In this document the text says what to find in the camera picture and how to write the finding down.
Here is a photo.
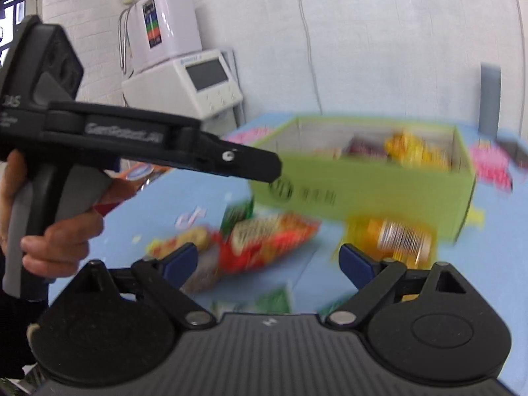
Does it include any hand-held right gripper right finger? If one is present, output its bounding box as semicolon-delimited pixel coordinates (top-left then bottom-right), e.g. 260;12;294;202
338;243;469;331

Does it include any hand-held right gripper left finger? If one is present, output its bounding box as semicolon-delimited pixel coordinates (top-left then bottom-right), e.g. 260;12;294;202
76;243;216;331

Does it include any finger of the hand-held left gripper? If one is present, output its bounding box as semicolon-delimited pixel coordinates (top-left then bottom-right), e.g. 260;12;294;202
178;129;283;184

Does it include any orange bread packet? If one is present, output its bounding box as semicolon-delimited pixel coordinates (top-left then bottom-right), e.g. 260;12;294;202
346;215;439;274

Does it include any green cardboard box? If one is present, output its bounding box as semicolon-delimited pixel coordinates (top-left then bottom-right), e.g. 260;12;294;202
247;115;478;243

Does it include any red snack packet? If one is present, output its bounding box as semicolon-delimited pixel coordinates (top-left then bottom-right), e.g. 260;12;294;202
146;212;323;294

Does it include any person's left forearm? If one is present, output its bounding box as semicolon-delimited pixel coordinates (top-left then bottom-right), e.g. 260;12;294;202
0;284;51;380

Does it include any person's left hand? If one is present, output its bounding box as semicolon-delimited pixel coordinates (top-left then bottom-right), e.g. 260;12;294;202
0;149;105;284

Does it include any dark green snack packet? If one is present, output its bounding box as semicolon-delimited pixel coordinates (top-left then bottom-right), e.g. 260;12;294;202
220;201;255;237

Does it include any blue printed tablecloth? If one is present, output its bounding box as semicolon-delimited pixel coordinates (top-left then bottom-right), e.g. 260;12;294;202
93;111;528;326

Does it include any orange snack packet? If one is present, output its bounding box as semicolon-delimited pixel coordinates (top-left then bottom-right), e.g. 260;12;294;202
94;162;173;218

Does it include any white machine with screen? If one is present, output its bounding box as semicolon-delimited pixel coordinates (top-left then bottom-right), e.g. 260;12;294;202
121;49;245;121

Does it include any white water purifier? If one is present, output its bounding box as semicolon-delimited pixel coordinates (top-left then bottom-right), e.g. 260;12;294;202
118;0;204;74

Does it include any grey thermos bottle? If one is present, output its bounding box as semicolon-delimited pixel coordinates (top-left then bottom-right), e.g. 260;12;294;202
480;62;503;138

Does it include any grey wall cable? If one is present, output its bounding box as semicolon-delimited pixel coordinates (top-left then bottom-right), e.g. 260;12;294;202
292;0;327;117

